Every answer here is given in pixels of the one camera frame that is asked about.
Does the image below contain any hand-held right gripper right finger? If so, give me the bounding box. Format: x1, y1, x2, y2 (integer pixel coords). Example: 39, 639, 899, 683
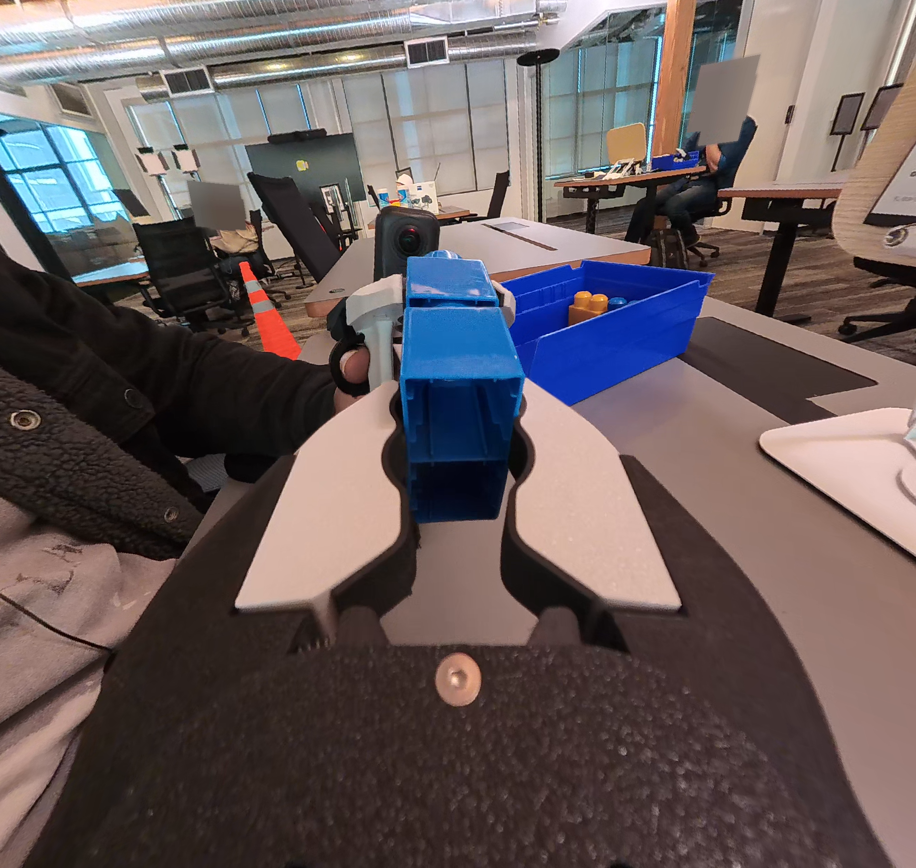
501, 380, 682, 631

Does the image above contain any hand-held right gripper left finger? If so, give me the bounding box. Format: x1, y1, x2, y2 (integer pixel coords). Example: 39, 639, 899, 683
235, 382, 420, 643

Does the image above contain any blue one-stud mega block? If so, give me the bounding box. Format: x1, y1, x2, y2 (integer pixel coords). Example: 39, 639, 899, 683
404, 249, 502, 309

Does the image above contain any blue two-stud mega block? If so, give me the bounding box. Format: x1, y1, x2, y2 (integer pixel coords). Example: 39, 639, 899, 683
399, 308, 527, 523

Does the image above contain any pile of colourful mega blocks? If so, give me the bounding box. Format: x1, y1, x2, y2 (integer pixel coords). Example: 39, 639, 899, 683
569, 290, 648, 327

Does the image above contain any person's left forearm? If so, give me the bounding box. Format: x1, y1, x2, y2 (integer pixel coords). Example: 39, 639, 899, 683
154, 328, 337, 483

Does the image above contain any person's left hand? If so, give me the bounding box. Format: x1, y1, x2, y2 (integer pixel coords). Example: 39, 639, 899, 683
331, 346, 375, 416

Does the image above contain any orange traffic cone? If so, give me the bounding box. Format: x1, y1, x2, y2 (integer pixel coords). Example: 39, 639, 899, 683
239, 261, 303, 361

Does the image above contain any black tilted panel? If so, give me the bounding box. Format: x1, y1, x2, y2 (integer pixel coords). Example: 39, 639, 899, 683
247, 173, 344, 284

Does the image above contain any large dark display screen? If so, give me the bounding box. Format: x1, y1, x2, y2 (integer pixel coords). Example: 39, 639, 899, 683
245, 131, 367, 204

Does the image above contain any dark backpack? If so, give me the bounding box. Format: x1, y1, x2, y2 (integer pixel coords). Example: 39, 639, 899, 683
647, 226, 689, 268

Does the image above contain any black floor lamp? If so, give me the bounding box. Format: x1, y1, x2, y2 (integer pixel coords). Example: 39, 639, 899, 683
517, 49, 562, 224

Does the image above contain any black fleece jacket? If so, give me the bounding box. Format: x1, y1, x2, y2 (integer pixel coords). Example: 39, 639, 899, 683
0, 253, 216, 561

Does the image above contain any grey hooded sweatshirt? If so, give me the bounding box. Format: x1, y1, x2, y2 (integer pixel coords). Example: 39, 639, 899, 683
0, 499, 180, 868

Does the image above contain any framed floor sign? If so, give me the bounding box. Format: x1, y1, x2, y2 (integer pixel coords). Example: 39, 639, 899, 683
830, 92, 867, 171
861, 83, 904, 132

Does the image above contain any printed instruction sheet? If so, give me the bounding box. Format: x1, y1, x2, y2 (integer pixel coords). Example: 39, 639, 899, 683
864, 145, 916, 227

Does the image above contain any wooden support post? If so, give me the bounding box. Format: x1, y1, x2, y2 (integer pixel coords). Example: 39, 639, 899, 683
650, 0, 706, 157

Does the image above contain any silver ceiling air duct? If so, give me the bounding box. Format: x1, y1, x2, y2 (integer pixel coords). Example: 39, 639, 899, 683
0, 0, 566, 89

